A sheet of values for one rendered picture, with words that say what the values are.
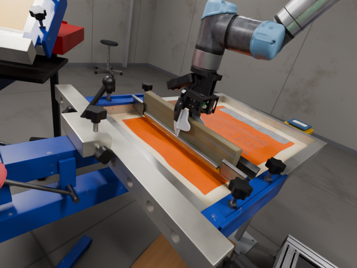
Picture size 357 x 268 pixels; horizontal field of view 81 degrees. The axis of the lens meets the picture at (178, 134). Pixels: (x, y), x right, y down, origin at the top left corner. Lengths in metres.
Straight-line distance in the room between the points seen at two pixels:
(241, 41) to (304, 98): 3.96
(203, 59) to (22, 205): 0.50
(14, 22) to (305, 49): 4.10
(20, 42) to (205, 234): 0.67
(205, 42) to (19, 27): 0.64
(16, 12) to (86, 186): 0.69
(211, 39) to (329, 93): 3.93
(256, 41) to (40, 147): 0.48
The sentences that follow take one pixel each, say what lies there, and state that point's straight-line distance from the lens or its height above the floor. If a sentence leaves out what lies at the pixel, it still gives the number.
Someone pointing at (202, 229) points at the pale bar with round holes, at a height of 1.04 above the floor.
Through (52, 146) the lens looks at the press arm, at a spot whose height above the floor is 1.04.
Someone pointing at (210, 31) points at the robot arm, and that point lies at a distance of 0.55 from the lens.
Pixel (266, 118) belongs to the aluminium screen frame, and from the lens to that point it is 1.12.
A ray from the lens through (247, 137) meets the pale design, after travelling 0.89.
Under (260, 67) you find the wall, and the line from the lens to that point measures 4.60.
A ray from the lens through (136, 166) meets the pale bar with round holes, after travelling 0.42.
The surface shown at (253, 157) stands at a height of 0.96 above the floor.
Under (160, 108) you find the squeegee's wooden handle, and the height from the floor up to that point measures 1.04.
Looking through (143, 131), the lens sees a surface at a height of 0.96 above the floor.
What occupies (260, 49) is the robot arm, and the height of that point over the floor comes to 1.29.
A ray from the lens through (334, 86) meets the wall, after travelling 4.38.
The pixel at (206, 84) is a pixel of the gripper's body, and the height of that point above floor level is 1.18.
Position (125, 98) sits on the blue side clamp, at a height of 1.00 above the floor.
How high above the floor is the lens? 1.30
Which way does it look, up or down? 28 degrees down
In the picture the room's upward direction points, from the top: 14 degrees clockwise
